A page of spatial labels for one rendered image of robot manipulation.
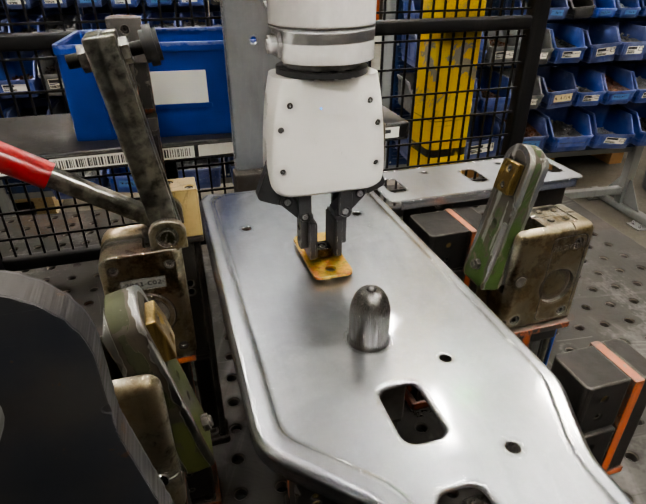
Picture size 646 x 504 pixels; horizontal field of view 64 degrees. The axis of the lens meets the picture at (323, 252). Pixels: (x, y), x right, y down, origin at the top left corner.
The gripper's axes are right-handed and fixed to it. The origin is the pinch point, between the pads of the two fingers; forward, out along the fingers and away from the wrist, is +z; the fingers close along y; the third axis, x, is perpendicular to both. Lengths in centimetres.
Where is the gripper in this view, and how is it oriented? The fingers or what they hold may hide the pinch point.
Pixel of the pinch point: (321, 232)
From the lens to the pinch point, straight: 49.4
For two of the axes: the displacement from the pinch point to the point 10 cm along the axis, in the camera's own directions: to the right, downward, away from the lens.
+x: -2.9, -4.8, 8.3
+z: 0.0, 8.7, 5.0
